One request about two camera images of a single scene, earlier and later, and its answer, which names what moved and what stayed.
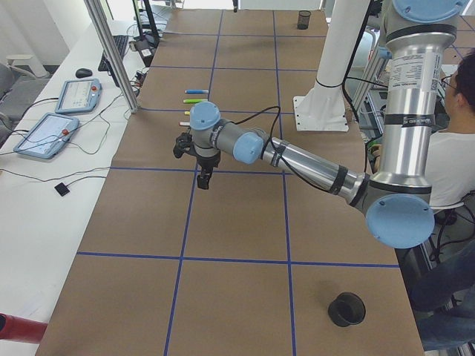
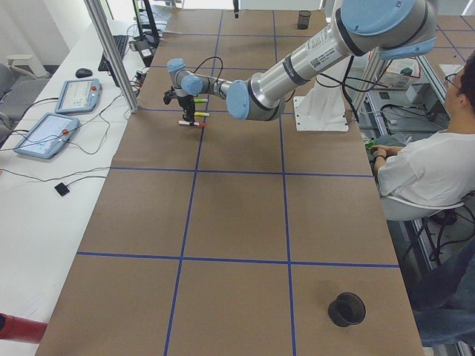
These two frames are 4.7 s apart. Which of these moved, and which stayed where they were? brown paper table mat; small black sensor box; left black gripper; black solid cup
Moved: left black gripper
Stayed: small black sensor box; black solid cup; brown paper table mat
